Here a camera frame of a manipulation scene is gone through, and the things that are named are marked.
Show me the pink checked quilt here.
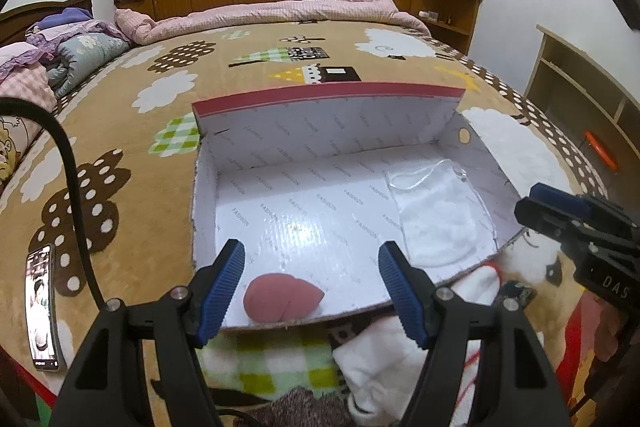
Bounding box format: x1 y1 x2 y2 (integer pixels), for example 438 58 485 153
114 0 431 46

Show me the light wooden shelf unit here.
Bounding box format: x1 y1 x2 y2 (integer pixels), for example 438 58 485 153
522 24 640 180

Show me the maroon knit sock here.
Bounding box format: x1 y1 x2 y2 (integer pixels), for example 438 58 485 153
245 386 362 427

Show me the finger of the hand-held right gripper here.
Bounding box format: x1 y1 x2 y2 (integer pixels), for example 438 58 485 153
529 182 621 220
514 198 593 254

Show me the white glove with red trim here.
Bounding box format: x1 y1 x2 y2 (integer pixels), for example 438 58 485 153
332 307 482 419

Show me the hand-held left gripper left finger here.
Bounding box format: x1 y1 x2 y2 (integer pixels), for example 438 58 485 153
50 238 247 427

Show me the grey floral quilt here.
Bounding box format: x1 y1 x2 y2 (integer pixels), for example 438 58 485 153
45 31 132 99

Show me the pink cardboard box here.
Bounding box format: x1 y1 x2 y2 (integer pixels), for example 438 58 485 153
190 82 526 334

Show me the dark wooden headboard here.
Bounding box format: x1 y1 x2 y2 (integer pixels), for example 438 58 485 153
0 0 96 49

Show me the orange plastic ring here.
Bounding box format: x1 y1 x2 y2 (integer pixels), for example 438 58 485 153
583 130 620 171

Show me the black cable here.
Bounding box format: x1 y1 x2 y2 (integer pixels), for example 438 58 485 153
0 97 109 311

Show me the pink makeup sponge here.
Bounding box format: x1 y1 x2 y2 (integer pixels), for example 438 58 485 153
243 273 326 326

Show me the pink checked cartoon pillow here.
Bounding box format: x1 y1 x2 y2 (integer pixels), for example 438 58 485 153
0 40 58 195

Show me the smartphone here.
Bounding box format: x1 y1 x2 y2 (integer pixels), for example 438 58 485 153
26 243 68 373

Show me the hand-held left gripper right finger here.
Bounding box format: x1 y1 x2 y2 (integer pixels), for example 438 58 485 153
377 241 573 427

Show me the purple garment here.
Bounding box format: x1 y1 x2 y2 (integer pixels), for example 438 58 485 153
34 7 94 31

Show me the white sock red trim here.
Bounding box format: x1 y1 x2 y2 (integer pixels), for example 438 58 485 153
434 262 504 309

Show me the purple ruffled quilt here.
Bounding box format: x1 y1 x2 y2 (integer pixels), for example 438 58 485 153
25 20 132 58

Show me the white cloth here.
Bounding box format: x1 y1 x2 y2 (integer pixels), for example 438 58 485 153
385 160 499 268

